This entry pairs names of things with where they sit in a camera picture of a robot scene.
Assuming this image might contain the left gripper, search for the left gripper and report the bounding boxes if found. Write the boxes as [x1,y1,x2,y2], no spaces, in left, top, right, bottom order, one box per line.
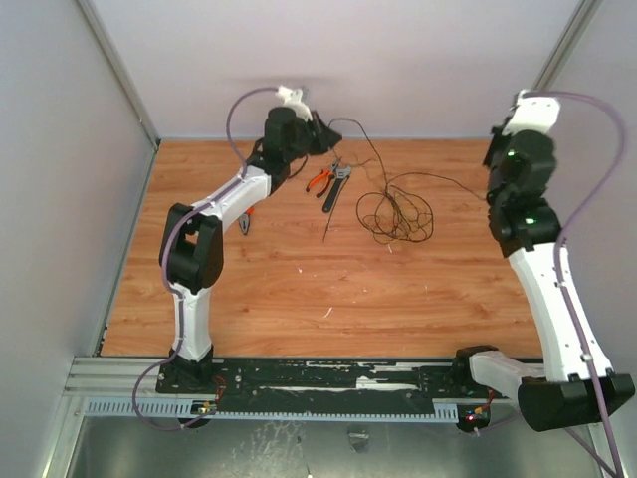
[286,111,343,162]

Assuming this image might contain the black wire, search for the black wire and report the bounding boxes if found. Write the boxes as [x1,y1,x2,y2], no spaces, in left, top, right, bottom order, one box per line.
[327,117,492,246]

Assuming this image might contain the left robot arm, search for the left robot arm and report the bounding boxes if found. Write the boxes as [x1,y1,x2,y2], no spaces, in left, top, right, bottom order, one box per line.
[156,107,342,393]

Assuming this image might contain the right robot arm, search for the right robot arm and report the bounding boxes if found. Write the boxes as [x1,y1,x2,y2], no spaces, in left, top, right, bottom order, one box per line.
[451,119,635,431]

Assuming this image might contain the black zip tie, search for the black zip tie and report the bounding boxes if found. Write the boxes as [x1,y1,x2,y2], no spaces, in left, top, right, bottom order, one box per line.
[321,199,337,242]

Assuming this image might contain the orange needle nose pliers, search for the orange needle nose pliers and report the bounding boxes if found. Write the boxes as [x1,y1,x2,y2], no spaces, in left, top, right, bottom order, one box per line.
[306,158,340,198]

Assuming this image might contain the black adjustable wrench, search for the black adjustable wrench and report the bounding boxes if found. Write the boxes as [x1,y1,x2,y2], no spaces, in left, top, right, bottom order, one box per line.
[321,165,351,213]

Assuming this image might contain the orange black combination pliers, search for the orange black combination pliers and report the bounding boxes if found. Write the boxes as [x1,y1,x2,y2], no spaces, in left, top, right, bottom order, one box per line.
[238,206,254,235]

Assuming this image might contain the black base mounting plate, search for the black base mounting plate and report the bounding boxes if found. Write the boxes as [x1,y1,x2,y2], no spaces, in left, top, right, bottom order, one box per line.
[155,358,496,411]

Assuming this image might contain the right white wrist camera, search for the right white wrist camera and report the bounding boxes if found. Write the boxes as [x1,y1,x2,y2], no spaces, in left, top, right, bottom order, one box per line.
[502,90,560,135]

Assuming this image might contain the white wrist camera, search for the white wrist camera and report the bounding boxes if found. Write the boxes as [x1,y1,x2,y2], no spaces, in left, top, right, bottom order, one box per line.
[502,90,560,135]
[276,85,313,121]

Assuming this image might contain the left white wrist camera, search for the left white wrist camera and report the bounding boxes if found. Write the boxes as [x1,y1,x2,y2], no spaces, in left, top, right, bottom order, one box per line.
[276,85,313,121]

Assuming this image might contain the right aluminium frame post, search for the right aluminium frame post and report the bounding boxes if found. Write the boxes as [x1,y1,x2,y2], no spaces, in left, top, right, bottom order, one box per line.
[532,0,603,91]

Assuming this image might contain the aluminium frame post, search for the aluminium frame post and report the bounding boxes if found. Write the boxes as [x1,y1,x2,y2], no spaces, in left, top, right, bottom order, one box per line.
[74,0,161,151]
[532,0,603,91]

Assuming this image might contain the left aluminium frame post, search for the left aluminium frame post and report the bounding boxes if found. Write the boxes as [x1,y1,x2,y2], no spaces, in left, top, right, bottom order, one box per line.
[74,0,161,151]

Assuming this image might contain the aluminium front rail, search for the aluminium front rail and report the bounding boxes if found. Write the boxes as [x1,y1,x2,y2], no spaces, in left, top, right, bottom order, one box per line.
[63,356,611,405]

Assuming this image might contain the grey slotted cable duct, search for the grey slotted cable duct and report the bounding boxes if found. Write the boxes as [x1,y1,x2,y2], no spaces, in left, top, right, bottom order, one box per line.
[83,396,459,423]

